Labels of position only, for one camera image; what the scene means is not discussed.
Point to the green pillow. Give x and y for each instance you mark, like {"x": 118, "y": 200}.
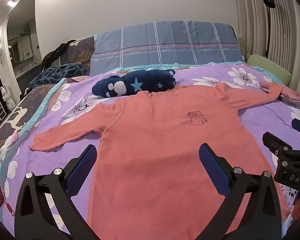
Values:
{"x": 265, "y": 63}

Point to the blue plaid pillow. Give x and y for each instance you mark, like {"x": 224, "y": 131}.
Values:
{"x": 165, "y": 42}

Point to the salmon pink long-sleeve shirt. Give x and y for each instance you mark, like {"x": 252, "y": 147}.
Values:
{"x": 148, "y": 181}

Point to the purple floral bed sheet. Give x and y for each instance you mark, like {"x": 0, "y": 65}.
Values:
{"x": 274, "y": 117}

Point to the stack of pink folded clothes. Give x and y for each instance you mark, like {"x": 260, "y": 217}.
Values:
{"x": 282, "y": 92}

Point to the black garment on headboard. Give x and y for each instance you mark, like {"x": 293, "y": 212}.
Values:
{"x": 55, "y": 54}

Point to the dark teal fuzzy blanket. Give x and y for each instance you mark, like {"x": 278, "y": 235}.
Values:
{"x": 54, "y": 74}

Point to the black floor lamp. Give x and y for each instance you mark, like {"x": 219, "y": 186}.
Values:
{"x": 270, "y": 4}

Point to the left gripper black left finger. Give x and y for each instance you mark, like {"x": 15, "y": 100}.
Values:
{"x": 44, "y": 206}

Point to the beige pleated curtain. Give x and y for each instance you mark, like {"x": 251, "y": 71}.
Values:
{"x": 285, "y": 33}

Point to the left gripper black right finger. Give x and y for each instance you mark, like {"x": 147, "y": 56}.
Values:
{"x": 251, "y": 207}

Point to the dark patterned quilt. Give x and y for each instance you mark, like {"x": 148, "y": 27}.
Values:
{"x": 79, "y": 51}

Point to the navy star-pattern folded garment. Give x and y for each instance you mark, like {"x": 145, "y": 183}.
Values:
{"x": 130, "y": 84}

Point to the white cat figurine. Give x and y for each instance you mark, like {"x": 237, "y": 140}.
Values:
{"x": 6, "y": 95}

